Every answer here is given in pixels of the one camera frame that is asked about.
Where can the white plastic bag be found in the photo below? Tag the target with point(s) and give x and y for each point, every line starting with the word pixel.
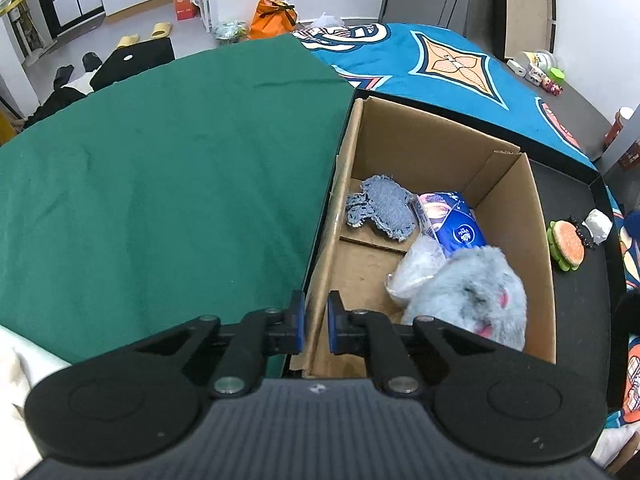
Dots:
pixel 325 21

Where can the blue patterned blanket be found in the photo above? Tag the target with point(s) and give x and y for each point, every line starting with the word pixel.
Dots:
pixel 450 60

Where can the grey plush toy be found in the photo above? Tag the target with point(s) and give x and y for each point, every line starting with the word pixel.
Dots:
pixel 480 285

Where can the yellow slipper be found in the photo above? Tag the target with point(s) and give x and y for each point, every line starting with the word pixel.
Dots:
pixel 127 40
pixel 161 29

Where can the small red toy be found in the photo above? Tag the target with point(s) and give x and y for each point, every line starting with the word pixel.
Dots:
pixel 552 87

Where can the grey knitted toy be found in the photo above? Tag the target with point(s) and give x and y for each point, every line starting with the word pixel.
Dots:
pixel 385 205

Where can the white bottle green label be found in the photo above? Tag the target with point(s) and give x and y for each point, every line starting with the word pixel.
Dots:
pixel 542 57

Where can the white fleece blanket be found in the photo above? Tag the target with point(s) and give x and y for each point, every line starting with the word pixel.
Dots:
pixel 15 360

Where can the black slipper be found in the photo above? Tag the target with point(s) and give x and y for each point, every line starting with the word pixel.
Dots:
pixel 91 60
pixel 64 75

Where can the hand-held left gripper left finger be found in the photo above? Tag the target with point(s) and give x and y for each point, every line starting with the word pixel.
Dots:
pixel 298 322

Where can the white charger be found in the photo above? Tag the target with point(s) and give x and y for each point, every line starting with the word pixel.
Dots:
pixel 515 66

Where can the clear bag with greens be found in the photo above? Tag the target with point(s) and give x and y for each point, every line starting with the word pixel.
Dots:
pixel 231 30

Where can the clear plastic bag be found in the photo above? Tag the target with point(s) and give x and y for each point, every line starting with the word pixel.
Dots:
pixel 417 270

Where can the grey bench cushion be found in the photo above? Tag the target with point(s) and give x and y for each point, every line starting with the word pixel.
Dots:
pixel 565 105

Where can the green cloth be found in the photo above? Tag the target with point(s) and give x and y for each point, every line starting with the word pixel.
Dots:
pixel 150 185

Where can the black and white clothing pile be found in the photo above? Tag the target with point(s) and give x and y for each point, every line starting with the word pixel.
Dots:
pixel 60 102

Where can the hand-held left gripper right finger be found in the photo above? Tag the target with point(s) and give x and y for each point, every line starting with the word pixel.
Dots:
pixel 332 322

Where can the black cube stool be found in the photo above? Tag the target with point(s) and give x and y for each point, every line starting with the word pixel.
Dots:
pixel 135 60

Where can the blue tissue pack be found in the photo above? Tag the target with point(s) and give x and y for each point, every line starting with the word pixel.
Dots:
pixel 455 225

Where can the black framed box lid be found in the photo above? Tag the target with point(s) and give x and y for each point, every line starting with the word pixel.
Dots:
pixel 525 5

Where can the burger plush toy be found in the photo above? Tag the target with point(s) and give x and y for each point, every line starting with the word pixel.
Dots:
pixel 567 245

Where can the red basket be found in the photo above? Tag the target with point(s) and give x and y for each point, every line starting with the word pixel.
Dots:
pixel 617 127

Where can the black shallow tray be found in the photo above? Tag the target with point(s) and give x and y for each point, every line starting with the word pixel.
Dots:
pixel 580 300

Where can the small green jar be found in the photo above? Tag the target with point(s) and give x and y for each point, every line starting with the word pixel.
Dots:
pixel 556 76

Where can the small white figure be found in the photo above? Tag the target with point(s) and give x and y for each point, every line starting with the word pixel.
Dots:
pixel 534 76

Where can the orange bag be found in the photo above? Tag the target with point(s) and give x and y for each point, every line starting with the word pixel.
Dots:
pixel 272 17

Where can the black scrunchie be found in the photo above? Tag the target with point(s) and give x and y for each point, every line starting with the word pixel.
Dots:
pixel 582 232

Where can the brown cardboard box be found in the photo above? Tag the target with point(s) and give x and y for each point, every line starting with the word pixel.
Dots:
pixel 370 270

